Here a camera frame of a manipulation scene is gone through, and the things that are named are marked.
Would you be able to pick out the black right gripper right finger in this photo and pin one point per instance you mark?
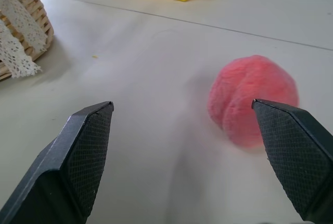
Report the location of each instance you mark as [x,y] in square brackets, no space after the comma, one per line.
[299,156]

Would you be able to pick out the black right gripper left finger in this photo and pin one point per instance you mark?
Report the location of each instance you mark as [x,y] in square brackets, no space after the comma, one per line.
[65,161]

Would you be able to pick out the wicker basket with lace trim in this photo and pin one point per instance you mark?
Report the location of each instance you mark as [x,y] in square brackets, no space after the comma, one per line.
[18,26]

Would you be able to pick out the pink peach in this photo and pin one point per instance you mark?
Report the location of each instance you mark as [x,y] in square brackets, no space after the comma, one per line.
[242,91]

